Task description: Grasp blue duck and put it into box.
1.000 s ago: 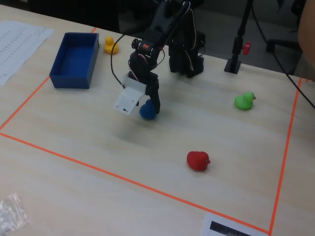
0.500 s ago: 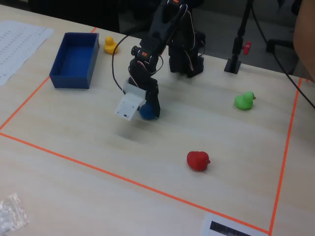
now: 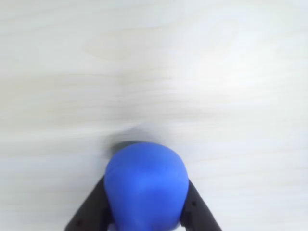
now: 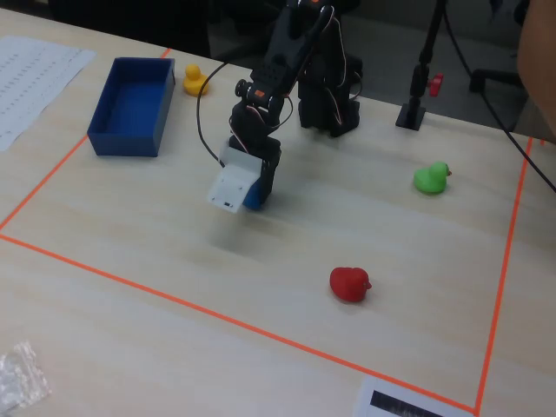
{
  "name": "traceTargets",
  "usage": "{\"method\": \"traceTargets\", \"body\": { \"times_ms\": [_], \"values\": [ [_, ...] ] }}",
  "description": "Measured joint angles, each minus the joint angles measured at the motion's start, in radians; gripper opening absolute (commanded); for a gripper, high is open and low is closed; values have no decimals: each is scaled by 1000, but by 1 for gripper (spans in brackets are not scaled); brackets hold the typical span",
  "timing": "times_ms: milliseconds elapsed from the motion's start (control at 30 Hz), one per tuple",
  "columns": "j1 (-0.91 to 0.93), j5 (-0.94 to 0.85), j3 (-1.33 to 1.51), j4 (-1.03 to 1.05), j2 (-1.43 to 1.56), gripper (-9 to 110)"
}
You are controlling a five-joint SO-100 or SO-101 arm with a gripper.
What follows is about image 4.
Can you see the person forearm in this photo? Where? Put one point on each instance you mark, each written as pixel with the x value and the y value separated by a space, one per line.
pixel 538 65

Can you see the blue rectangular box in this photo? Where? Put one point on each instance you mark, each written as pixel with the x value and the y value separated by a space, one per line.
pixel 132 106

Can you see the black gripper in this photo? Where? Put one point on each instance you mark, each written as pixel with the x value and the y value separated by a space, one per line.
pixel 270 170

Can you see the black camera stand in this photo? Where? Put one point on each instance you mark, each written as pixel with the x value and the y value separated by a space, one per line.
pixel 419 82

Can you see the white paper with barcode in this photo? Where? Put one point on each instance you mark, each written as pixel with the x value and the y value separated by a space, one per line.
pixel 404 401

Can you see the printed white paper sheet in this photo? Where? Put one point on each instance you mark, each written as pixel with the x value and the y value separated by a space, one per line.
pixel 30 82

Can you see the red rubber duck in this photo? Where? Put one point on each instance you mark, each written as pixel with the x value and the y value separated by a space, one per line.
pixel 348 284

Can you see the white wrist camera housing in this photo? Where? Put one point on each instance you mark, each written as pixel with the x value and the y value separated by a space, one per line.
pixel 230 179

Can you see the black office chair base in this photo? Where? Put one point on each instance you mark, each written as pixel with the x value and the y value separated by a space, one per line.
pixel 493 78

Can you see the yellow rubber duck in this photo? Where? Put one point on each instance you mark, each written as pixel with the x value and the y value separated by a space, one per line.
pixel 194 80

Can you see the orange tape line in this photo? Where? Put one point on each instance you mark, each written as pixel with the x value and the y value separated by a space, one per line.
pixel 234 322
pixel 504 278
pixel 65 157

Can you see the red clamp knob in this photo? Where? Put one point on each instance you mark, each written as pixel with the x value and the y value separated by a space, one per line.
pixel 436 84

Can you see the green rubber duck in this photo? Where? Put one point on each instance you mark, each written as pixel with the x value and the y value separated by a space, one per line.
pixel 431 178

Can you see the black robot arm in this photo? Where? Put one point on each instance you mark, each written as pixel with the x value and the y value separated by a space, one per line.
pixel 313 61

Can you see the clear plastic bag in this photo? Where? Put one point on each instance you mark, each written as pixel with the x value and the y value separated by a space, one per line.
pixel 19 382

